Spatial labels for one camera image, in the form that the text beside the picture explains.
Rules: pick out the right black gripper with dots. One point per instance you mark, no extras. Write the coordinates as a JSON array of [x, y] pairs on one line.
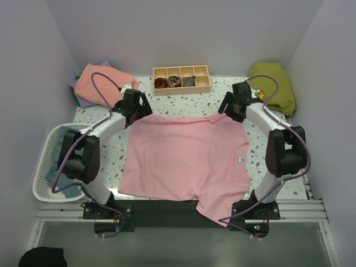
[[228, 99]]

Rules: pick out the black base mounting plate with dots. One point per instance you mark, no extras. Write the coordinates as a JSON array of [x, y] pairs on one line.
[[172, 214]]

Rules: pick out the folded salmon t shirt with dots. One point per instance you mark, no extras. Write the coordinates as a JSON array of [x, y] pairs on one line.
[[86, 90]]

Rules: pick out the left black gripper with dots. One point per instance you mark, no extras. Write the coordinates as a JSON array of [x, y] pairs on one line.
[[144, 110]]

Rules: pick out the folded lilac t shirt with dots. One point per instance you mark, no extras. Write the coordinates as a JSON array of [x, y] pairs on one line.
[[85, 103]]

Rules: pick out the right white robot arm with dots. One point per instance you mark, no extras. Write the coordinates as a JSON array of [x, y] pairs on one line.
[[287, 156]]

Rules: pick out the pink t shirt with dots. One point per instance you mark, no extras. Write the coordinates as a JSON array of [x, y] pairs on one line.
[[184, 158]]

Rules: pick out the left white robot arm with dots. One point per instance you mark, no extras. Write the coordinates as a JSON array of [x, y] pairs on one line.
[[79, 158]]

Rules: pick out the white laundry basket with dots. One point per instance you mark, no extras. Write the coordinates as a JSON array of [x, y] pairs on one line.
[[42, 189]]

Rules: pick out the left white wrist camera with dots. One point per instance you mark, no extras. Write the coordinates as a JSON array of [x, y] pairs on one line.
[[126, 87]]

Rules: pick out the brown floral fabric roll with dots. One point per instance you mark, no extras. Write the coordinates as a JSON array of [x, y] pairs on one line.
[[174, 81]]

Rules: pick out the olive snoopy t shirt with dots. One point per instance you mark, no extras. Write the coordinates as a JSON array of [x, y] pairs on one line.
[[262, 87]]

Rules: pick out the grey fabric piece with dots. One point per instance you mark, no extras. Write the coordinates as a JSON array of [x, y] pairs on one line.
[[188, 81]]

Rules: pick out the orange black fabric roll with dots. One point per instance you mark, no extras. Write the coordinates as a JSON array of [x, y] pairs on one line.
[[160, 83]]

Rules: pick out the wooden compartment tray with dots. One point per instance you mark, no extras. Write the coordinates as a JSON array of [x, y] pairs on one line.
[[202, 80]]

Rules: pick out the black object at bottom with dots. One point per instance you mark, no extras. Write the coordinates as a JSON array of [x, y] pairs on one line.
[[43, 256]]

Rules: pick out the folded green t shirt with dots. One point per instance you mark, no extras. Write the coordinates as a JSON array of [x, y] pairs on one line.
[[73, 85]]

